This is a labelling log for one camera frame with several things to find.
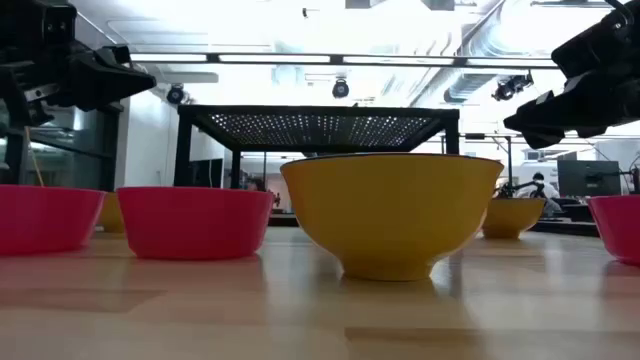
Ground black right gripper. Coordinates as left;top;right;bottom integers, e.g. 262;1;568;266
503;0;640;150

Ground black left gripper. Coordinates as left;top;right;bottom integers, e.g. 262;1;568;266
0;0;158;129

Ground yellow patterned bowl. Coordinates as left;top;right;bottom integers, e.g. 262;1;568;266
480;196;547;240
97;191;126;234
279;152;505;282

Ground red plastic bowl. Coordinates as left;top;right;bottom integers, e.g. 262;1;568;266
586;194;640;266
116;186;275;261
0;183;107;257

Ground black computer monitor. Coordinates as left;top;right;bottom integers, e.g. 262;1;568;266
557;159;623;197

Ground black background rig stand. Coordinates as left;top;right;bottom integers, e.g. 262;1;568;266
439;132;516;197

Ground person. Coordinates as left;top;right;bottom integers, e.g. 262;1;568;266
517;171;561;200

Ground long ceiling light bar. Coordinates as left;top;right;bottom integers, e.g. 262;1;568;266
128;52;559;70

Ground black perforated metal shelf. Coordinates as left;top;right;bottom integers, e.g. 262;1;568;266
173;103;461;190

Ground black ceiling camera mount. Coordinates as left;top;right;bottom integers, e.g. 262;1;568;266
492;72;535;102

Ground yellow cord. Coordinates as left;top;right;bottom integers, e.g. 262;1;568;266
24;127;45;187

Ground black wall screen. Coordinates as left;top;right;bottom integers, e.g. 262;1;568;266
192;158;225;189

